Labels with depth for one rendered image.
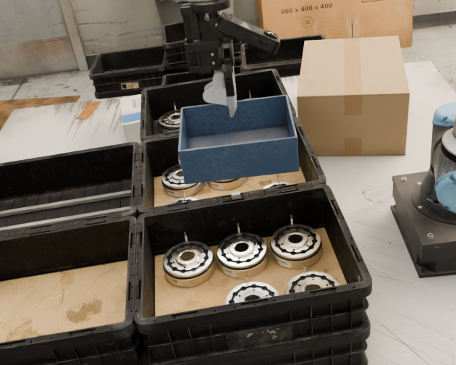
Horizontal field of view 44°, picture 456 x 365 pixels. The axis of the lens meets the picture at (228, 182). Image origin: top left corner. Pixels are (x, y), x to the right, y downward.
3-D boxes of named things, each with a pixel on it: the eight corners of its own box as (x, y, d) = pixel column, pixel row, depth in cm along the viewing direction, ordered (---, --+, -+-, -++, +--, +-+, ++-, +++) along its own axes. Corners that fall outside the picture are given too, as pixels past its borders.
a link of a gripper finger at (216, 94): (207, 119, 107) (200, 71, 103) (238, 115, 106) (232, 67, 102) (205, 124, 104) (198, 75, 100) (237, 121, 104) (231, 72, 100)
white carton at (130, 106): (165, 141, 184) (160, 117, 179) (129, 149, 183) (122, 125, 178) (158, 114, 200) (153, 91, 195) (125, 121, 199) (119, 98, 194)
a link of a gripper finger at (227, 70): (226, 91, 105) (220, 45, 101) (235, 90, 105) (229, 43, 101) (224, 99, 100) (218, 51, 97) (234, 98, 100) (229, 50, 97)
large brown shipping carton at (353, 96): (306, 94, 199) (304, 40, 188) (394, 91, 193) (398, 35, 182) (300, 156, 167) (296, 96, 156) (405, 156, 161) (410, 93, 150)
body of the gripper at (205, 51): (192, 66, 107) (182, 0, 101) (237, 61, 106) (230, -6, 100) (189, 78, 100) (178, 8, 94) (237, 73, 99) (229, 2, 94)
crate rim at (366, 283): (328, 191, 118) (328, 182, 117) (375, 295, 94) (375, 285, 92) (139, 222, 117) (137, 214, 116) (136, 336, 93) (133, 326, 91)
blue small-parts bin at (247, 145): (289, 126, 109) (286, 94, 105) (299, 171, 97) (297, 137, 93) (187, 138, 110) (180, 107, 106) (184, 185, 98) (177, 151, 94)
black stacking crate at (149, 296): (328, 227, 123) (327, 185, 117) (372, 333, 99) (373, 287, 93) (149, 257, 122) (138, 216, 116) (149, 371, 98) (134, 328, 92)
